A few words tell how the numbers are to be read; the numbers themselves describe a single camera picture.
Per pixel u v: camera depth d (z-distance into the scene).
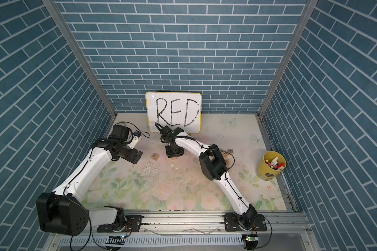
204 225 0.75
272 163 0.84
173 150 0.85
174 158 0.95
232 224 0.74
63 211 0.39
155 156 0.95
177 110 0.96
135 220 0.74
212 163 0.61
